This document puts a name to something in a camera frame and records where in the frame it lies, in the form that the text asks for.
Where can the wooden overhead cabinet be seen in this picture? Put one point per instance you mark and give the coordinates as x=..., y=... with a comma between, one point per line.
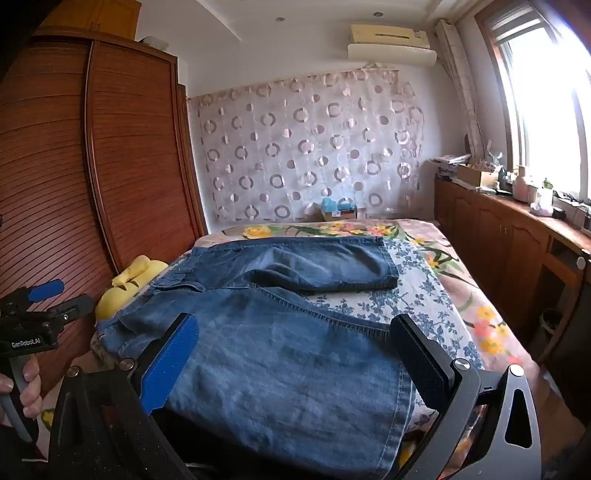
x=92, y=18

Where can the open cardboard box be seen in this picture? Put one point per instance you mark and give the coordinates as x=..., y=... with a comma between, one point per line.
x=478, y=176

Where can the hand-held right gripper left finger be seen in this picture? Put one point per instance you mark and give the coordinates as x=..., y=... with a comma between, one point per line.
x=171, y=364

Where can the blue floral bed sheet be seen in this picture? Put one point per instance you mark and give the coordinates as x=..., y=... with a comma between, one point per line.
x=415, y=286

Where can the wooden wardrobe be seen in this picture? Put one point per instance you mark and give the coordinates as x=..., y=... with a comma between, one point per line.
x=115, y=161

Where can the stack of papers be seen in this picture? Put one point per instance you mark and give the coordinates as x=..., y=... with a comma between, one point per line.
x=445, y=167

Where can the circle-patterned sheer curtain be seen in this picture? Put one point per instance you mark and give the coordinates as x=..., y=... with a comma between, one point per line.
x=300, y=138

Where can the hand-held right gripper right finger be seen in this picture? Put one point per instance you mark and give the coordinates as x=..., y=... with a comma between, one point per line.
x=425, y=369

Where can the person's left hand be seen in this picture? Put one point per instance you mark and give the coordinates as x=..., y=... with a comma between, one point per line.
x=31, y=392

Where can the small cardboard box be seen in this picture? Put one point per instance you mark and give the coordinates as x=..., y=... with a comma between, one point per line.
x=344, y=215

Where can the window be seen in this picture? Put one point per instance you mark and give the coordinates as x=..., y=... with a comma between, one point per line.
x=545, y=115

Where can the beige window curtain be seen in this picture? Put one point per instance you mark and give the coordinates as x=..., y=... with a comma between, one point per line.
x=457, y=83

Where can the light blue plastic bag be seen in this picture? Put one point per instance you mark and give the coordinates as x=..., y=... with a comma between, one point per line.
x=330, y=205

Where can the pink plastic jug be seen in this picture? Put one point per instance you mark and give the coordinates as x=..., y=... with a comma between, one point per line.
x=521, y=184

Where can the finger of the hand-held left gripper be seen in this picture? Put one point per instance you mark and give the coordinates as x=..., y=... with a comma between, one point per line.
x=74, y=308
x=46, y=290

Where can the blue denim pants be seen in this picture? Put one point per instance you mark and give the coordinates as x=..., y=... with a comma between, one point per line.
x=277, y=369

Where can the green-capped bottle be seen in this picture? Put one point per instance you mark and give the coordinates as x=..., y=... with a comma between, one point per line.
x=547, y=194

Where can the wall air conditioner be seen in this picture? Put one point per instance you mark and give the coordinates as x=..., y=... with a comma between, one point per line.
x=392, y=44

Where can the yellow plush pillow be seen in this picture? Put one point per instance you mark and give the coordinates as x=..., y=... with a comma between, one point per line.
x=115, y=300

